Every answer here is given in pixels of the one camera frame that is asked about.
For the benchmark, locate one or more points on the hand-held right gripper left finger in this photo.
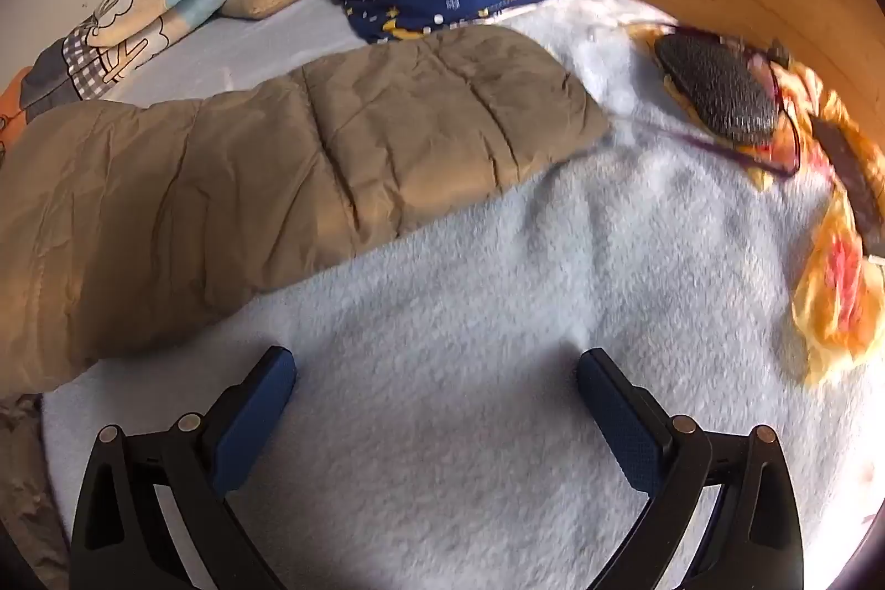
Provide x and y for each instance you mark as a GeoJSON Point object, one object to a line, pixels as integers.
{"type": "Point", "coordinates": [256, 417]}

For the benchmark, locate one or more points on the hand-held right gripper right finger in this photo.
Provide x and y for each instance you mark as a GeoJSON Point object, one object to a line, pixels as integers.
{"type": "Point", "coordinates": [622, 424]}

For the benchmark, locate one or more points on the brown puffer jacket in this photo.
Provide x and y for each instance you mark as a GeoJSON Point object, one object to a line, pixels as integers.
{"type": "Point", "coordinates": [276, 161]}

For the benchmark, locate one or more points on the white fleece blanket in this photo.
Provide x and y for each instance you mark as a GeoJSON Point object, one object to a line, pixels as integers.
{"type": "Point", "coordinates": [449, 286]}

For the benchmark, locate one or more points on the orange floral cloth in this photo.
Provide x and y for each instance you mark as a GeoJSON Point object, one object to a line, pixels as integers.
{"type": "Point", "coordinates": [836, 286]}

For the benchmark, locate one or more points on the dark mesh pouch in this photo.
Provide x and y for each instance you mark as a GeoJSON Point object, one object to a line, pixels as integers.
{"type": "Point", "coordinates": [719, 85]}

